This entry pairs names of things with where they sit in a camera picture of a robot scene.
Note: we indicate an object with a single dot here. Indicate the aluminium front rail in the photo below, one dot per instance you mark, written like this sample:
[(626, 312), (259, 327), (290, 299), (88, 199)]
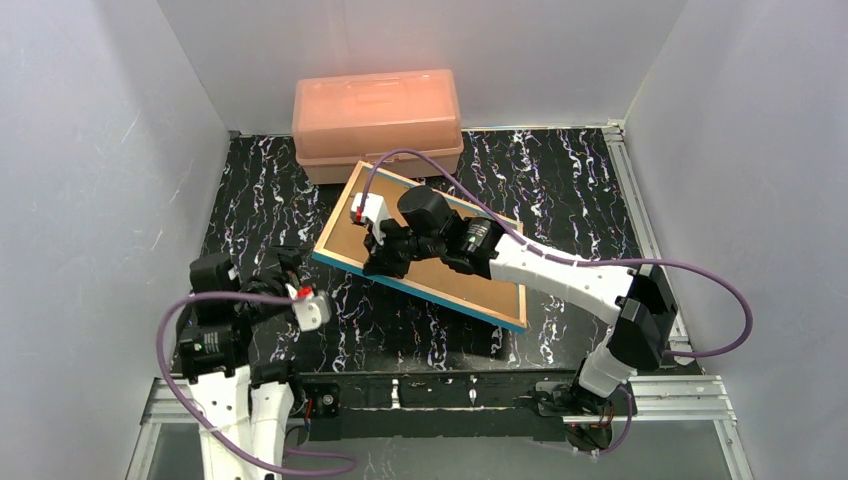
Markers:
[(498, 403)]

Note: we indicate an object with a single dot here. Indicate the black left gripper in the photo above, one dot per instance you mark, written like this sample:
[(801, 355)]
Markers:
[(279, 266)]

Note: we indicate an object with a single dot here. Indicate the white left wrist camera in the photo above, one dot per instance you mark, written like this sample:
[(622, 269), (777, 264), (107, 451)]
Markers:
[(311, 308)]

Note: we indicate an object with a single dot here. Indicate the aluminium rail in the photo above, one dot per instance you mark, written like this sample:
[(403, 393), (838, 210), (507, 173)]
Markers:
[(614, 138), (498, 403)]

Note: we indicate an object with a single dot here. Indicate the translucent pink plastic storage box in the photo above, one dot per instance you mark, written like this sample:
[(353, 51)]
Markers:
[(340, 121)]

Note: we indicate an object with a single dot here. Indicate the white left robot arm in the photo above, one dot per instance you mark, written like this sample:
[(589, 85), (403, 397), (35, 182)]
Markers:
[(249, 406)]

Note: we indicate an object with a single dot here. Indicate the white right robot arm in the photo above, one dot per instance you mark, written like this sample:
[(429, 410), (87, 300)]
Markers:
[(636, 302)]

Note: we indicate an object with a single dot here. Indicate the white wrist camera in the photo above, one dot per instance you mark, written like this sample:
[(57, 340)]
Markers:
[(370, 210), (311, 308)]

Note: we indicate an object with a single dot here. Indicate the blue wooden picture frame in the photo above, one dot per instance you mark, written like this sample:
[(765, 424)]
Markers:
[(503, 318)]

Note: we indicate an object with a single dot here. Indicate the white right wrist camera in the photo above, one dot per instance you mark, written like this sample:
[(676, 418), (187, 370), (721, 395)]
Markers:
[(370, 210)]

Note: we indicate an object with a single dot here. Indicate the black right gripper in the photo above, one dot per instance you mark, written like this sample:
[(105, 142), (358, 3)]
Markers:
[(389, 248)]

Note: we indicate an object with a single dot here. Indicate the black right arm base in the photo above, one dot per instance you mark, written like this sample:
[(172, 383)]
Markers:
[(593, 425)]

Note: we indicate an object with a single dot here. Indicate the aluminium right side rail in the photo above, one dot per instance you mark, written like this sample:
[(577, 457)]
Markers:
[(614, 138)]

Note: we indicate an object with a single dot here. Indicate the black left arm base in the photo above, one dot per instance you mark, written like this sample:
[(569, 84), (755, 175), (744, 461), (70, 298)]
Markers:
[(311, 402)]

